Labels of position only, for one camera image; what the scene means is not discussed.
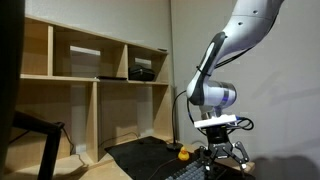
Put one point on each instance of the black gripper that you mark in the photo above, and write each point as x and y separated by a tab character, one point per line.
218	143

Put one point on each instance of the dark mechanical keyboard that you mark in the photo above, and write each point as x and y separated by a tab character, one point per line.
191	171

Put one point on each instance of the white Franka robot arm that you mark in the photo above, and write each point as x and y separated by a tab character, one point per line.
246	26

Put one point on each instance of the yellow rubber duck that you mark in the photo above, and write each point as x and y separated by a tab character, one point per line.
183	155

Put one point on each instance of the black gooseneck stand, round base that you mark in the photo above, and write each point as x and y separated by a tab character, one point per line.
174	146

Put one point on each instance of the black desk mat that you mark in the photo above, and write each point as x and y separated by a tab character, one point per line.
140	156

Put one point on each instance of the black zip case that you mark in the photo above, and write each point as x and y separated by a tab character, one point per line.
141	73

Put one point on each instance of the small flat dark object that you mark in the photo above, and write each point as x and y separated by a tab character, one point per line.
162	49

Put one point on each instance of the wooden desk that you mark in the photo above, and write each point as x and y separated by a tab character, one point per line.
100	172

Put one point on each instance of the wooden shelf unit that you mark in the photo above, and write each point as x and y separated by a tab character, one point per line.
93	116

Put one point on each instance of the flat black device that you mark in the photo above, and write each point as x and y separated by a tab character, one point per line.
111	78

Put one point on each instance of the black monitor stand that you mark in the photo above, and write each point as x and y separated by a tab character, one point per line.
50	146

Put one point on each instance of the black computer monitor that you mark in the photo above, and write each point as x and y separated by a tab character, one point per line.
10	83

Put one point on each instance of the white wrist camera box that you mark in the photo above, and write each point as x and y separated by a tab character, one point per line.
216	121

